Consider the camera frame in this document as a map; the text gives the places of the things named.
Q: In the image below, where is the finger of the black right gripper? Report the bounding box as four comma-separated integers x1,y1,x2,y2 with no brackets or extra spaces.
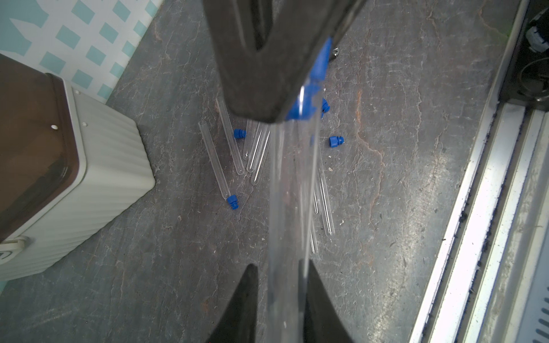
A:
257,1,365,124
202,1,273,120

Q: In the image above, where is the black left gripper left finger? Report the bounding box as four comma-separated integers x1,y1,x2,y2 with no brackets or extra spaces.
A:
206,264,259,342

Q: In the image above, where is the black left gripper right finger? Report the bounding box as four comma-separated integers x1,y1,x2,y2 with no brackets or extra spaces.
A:
303,260,353,343

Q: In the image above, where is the test tube with blue stopper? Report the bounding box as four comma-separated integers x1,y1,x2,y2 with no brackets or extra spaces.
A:
216,96,245,176

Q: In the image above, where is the open clear test tube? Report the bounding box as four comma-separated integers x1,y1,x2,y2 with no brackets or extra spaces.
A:
199,121,232,202
243,119,255,160

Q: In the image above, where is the loose blue stopper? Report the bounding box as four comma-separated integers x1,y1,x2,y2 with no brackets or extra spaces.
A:
322,99,330,114
233,129,247,139
329,136,345,148
226,194,239,210

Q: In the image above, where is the white box with brown lid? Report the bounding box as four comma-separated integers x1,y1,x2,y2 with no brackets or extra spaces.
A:
1,56,155,282

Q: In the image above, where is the aluminium front rail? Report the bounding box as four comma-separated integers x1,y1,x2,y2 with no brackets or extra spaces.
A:
409,1,548,342

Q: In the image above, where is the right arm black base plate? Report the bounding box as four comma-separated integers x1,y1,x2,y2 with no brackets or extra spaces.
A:
499,1,548,111

